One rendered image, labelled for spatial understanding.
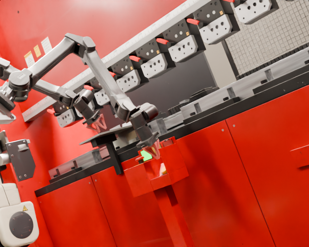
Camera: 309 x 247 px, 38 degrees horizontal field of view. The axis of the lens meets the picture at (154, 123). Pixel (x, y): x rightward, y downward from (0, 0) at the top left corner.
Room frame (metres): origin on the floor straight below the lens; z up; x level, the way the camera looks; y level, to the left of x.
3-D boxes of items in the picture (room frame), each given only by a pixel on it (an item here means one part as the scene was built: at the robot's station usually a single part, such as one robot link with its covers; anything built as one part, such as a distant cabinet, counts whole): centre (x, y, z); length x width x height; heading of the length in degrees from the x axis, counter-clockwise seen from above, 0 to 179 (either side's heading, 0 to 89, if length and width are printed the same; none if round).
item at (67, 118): (2.77, 0.48, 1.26); 0.15 x 0.09 x 0.17; 49
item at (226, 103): (2.05, -0.26, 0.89); 0.30 x 0.05 x 0.03; 49
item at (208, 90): (2.35, -0.25, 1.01); 0.26 x 0.12 x 0.05; 139
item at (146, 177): (1.91, 0.07, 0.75); 0.20 x 0.16 x 0.18; 60
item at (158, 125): (2.46, 0.12, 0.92); 0.39 x 0.06 x 0.10; 49
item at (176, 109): (2.66, -0.26, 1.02); 0.37 x 0.06 x 0.04; 49
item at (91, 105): (2.64, 0.33, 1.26); 0.15 x 0.09 x 0.17; 49
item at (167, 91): (3.03, 0.00, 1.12); 1.13 x 0.02 x 0.44; 49
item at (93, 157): (2.86, 0.57, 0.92); 0.50 x 0.06 x 0.10; 49
